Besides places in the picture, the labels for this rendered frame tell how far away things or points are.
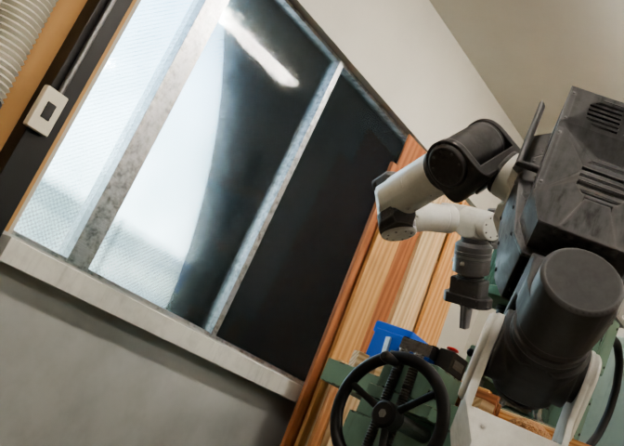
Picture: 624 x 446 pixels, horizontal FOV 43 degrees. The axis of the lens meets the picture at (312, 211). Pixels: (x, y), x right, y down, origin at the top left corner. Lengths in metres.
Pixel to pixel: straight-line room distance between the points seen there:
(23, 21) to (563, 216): 1.50
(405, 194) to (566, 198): 0.42
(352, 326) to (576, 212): 2.28
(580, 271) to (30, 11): 1.61
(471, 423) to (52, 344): 1.74
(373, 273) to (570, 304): 2.49
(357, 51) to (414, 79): 0.46
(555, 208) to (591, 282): 0.20
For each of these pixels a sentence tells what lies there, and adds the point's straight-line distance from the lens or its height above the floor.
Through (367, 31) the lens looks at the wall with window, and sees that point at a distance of 3.51.
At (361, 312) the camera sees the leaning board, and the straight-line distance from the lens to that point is 3.51.
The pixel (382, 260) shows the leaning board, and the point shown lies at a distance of 3.57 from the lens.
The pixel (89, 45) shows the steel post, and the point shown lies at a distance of 2.46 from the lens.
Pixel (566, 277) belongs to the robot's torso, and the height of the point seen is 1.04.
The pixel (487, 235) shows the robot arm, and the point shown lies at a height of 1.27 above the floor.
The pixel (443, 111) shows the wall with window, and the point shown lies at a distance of 4.06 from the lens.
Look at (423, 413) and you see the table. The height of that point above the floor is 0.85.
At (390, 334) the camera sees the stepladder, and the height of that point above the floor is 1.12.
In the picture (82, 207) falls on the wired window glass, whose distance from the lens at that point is 2.70.
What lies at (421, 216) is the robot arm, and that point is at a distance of 1.77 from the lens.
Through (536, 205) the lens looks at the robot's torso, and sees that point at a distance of 1.27.
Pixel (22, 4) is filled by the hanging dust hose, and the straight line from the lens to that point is 2.26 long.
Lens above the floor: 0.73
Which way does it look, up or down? 13 degrees up
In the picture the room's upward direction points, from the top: 25 degrees clockwise
